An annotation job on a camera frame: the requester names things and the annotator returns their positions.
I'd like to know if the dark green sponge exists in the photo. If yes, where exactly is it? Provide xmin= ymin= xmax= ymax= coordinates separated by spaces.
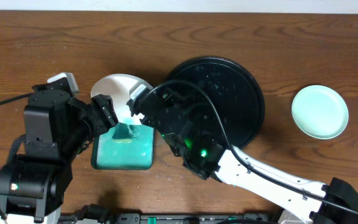
xmin=112 ymin=123 xmax=134 ymax=143

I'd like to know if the white plate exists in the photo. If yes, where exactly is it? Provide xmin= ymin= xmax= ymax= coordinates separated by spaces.
xmin=91 ymin=73 xmax=144 ymax=125

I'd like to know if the light green plate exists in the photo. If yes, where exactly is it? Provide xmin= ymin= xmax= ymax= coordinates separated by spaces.
xmin=291 ymin=85 xmax=349 ymax=140

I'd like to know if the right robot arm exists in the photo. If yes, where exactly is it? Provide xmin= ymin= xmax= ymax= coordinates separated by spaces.
xmin=127 ymin=83 xmax=358 ymax=223

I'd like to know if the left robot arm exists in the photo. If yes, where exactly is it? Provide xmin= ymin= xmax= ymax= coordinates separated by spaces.
xmin=0 ymin=72 xmax=118 ymax=223

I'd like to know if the green rectangular soapy tray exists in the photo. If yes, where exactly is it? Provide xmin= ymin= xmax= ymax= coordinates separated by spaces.
xmin=91 ymin=124 xmax=154 ymax=170

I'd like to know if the black round tray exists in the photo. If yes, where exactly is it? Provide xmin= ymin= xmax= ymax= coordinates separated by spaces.
xmin=166 ymin=56 xmax=265 ymax=149

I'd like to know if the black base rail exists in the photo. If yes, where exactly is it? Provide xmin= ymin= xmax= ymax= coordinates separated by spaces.
xmin=57 ymin=203 xmax=279 ymax=224

